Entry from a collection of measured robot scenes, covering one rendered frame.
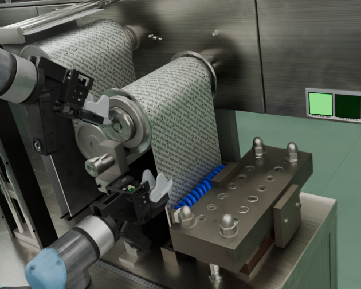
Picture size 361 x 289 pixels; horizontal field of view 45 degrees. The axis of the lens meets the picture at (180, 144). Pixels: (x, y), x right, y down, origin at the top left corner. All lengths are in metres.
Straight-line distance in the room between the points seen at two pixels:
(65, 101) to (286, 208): 0.53
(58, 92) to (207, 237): 0.40
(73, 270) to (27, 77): 0.33
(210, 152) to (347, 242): 1.50
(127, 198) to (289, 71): 0.47
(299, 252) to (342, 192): 1.82
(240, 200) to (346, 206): 1.78
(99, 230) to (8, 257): 0.50
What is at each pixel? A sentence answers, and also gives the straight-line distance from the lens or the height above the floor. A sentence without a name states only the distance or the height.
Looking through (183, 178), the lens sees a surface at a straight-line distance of 1.01.
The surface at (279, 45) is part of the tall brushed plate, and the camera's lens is 1.03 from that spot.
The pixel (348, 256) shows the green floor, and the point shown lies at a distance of 2.39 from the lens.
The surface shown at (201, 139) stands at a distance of 1.05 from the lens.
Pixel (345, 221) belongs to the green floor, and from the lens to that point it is 2.61.
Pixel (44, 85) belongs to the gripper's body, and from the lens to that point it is 0.79.
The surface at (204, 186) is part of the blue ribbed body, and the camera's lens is 1.04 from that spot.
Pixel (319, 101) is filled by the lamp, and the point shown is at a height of 1.19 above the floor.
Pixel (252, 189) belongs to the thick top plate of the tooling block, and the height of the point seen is 1.03.
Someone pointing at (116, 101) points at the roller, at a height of 1.30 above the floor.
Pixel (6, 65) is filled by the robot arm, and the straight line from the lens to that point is 0.73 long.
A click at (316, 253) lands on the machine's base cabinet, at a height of 0.84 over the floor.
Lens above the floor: 1.59
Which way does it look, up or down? 26 degrees down
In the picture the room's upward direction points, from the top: 11 degrees counter-clockwise
